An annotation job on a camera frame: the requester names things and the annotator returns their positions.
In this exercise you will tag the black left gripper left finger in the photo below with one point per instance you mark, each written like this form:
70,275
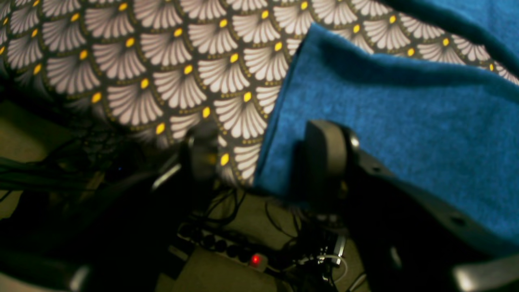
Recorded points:
114,240

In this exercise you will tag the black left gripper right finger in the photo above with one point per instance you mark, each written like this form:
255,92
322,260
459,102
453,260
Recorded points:
408,239

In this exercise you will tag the blue long-sleeve T-shirt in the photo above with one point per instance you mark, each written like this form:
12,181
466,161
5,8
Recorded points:
450,129

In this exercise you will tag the fan-patterned tablecloth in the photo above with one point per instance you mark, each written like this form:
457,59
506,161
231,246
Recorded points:
159,67

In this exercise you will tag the black power strip red switch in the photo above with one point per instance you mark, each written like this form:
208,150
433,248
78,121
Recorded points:
224,244

